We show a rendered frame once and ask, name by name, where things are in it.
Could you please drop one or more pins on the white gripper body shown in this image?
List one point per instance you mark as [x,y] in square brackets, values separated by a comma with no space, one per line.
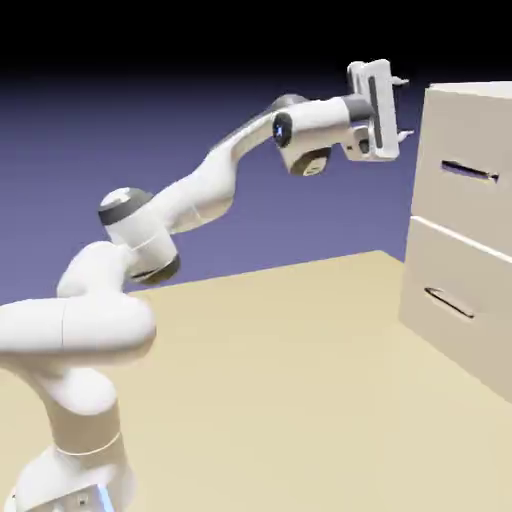
[383,112]

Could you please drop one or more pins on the beige drawer front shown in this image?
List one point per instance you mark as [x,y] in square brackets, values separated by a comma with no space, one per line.
[456,192]
[452,328]

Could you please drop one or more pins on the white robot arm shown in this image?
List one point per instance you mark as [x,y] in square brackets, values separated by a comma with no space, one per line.
[208,188]

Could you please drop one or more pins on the beige cabinet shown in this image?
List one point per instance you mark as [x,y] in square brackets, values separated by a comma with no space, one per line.
[460,240]

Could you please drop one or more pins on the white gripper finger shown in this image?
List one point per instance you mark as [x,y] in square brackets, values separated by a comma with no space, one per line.
[400,81]
[404,134]

